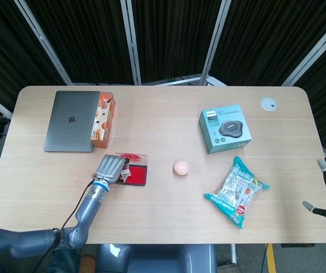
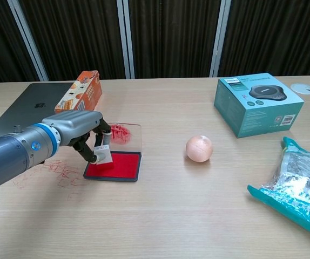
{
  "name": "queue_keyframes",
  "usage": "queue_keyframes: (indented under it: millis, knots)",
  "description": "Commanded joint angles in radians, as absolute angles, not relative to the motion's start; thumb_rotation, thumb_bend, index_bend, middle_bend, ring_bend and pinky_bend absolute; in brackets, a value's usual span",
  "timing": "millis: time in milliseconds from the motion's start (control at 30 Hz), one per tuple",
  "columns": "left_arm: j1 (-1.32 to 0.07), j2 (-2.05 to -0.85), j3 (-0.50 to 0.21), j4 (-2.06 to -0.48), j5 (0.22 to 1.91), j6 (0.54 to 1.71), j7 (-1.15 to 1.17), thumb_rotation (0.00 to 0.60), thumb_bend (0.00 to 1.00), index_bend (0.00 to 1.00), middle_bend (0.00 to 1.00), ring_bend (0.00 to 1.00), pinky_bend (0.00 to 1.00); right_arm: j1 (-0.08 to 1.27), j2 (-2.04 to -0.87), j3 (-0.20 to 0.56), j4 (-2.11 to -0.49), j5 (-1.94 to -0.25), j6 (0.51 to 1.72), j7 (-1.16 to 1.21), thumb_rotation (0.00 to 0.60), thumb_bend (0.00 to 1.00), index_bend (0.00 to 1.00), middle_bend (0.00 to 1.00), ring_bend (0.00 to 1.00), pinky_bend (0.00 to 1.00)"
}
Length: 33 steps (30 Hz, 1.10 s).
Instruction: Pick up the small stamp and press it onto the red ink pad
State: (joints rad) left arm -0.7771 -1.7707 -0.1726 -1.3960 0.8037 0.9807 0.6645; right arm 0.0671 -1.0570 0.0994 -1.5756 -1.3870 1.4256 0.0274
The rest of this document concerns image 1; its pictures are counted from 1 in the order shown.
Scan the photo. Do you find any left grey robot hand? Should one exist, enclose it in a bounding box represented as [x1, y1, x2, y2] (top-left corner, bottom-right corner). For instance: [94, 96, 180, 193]
[94, 154, 131, 186]

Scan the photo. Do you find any red ink pad with lid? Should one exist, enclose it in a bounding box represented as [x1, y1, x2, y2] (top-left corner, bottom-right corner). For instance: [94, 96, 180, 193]
[114, 152, 149, 188]

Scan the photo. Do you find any orange snack carton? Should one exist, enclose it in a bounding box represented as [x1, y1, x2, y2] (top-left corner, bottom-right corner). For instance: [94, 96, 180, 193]
[90, 90, 118, 150]

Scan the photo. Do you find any grey closed laptop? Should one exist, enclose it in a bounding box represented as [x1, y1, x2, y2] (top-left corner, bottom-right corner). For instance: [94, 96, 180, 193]
[43, 90, 101, 154]

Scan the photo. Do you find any peach-coloured ball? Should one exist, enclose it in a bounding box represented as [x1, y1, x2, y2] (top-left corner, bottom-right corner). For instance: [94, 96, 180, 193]
[173, 159, 191, 176]

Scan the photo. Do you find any teal and clear snack bag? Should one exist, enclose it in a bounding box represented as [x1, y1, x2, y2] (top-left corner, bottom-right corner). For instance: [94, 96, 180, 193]
[203, 155, 271, 230]

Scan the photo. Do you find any blue-grey robot torso base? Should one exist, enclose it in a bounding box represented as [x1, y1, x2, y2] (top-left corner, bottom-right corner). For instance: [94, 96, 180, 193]
[95, 243, 218, 273]

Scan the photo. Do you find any teal speakerphone product box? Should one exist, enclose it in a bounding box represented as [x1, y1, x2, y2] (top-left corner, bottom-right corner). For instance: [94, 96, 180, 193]
[198, 104, 252, 155]

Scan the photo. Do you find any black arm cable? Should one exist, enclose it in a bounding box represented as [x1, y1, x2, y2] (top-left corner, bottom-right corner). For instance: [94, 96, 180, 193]
[34, 178, 95, 273]

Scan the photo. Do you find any white round cable grommet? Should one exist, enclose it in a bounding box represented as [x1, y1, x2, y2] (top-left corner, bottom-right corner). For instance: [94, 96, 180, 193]
[260, 97, 277, 111]

